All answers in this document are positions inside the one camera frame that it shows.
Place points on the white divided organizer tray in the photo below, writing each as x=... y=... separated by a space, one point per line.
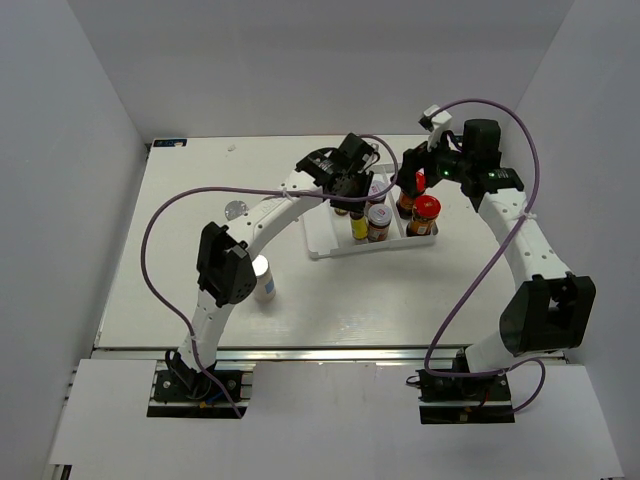
x=328 y=234

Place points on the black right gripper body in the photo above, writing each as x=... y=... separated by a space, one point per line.
x=453 y=163

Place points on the silver-lid salt jar front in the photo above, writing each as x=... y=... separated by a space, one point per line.
x=265 y=289

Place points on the aluminium table rail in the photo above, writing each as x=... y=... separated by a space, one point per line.
x=379 y=305

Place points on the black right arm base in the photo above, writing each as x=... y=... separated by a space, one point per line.
x=462 y=401

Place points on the red-lid chili sauce jar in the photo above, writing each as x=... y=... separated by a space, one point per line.
x=405 y=201

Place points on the silver-lid salt jar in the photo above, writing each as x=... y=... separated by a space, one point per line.
x=265 y=289
x=235 y=209

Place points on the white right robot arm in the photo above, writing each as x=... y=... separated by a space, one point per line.
x=552 y=305

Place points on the white-lid sauce jar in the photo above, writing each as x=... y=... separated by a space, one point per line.
x=377 y=192
x=379 y=218

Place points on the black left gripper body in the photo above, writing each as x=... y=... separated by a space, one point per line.
x=359 y=181

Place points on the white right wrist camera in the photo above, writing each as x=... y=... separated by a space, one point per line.
x=436 y=121

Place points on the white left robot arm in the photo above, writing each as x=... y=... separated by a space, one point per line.
x=226 y=276

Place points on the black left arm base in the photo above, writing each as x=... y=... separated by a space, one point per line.
x=181 y=392

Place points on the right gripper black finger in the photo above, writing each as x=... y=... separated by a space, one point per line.
x=432 y=174
x=411 y=164

